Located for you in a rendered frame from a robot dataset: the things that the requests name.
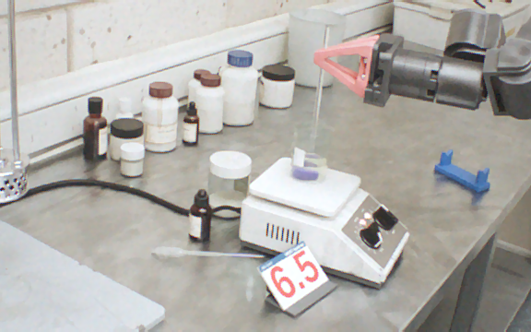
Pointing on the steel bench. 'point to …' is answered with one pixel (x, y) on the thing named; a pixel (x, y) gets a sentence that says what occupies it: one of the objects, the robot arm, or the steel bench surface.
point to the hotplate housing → (312, 237)
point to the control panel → (391, 239)
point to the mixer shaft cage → (3, 161)
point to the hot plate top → (342, 187)
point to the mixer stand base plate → (46, 290)
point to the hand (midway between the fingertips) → (321, 57)
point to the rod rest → (463, 173)
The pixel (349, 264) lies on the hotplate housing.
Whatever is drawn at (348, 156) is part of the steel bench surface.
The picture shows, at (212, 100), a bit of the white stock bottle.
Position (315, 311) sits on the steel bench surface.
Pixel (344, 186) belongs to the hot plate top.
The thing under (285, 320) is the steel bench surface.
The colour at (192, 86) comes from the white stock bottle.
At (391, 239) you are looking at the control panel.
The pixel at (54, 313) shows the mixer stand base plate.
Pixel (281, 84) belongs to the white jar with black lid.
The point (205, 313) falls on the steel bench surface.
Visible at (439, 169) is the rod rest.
